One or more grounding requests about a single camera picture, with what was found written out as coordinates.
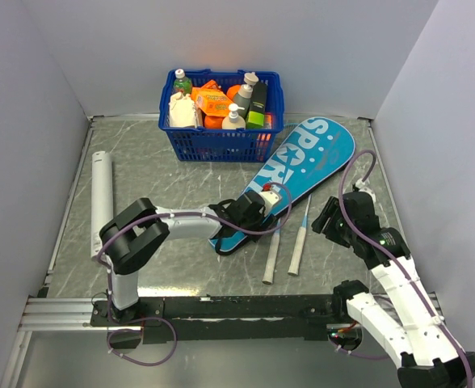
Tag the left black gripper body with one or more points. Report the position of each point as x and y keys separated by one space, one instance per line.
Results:
x=229 y=228

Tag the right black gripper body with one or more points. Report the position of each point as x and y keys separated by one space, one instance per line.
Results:
x=326 y=218

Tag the badminton racket white grip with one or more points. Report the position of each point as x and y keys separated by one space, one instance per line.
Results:
x=299 y=243
x=268 y=276

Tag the blue sport racket bag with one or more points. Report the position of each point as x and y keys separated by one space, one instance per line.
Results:
x=312 y=152

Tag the white shuttlecock tube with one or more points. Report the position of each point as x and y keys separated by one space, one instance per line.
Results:
x=102 y=200

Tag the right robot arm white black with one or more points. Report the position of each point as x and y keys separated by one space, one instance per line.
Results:
x=415 y=338

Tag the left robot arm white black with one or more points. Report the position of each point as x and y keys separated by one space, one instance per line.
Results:
x=133 y=236

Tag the blue plastic shopping basket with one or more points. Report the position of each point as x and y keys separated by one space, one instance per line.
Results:
x=220 y=145

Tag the white pump lotion bottle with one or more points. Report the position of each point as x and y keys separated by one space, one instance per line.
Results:
x=233 y=119

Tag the black green carton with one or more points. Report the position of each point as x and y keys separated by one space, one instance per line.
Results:
x=256 y=113

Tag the orange round fruit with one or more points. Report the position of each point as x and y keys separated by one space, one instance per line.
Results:
x=213 y=122

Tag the grey bottle beige cap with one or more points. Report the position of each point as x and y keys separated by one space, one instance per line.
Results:
x=243 y=96

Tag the white cloth pouch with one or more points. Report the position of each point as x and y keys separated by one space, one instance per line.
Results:
x=183 y=113

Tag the orange snack box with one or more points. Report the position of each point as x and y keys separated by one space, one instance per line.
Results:
x=210 y=99

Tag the green bottle white cap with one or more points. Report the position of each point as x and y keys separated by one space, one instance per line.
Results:
x=182 y=83

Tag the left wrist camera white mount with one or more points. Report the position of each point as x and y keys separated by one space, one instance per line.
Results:
x=270 y=197

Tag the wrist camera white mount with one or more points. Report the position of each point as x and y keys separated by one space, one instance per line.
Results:
x=362 y=186
x=270 y=197

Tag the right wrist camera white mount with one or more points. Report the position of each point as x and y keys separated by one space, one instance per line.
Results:
x=362 y=186

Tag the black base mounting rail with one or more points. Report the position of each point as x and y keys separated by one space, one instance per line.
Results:
x=310 y=317

